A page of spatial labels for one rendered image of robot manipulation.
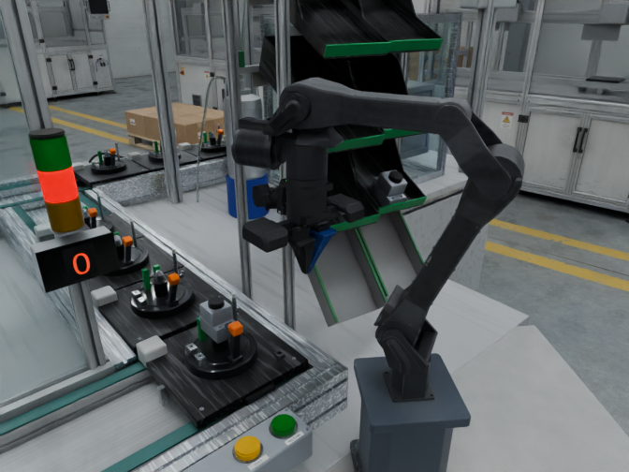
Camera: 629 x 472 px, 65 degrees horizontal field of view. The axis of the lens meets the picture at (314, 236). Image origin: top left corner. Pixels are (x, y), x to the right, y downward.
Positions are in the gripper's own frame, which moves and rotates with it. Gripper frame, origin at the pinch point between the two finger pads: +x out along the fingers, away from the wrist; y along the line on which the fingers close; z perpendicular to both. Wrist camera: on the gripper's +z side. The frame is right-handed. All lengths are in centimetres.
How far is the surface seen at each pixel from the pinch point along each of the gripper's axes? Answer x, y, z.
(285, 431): 28.3, 7.2, -3.7
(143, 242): 30, -5, 78
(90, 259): 5.6, 22.4, 28.9
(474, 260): 88, -171, 66
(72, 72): 93, -241, 942
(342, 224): 4.7, -18.7, 11.4
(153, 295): 27, 7, 45
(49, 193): -6.6, 26.0, 30.2
